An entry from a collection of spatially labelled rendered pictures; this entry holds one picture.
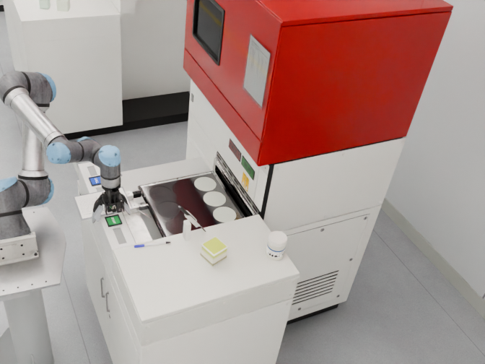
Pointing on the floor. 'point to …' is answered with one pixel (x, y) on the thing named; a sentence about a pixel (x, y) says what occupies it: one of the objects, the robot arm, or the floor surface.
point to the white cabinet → (112, 338)
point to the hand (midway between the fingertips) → (111, 217)
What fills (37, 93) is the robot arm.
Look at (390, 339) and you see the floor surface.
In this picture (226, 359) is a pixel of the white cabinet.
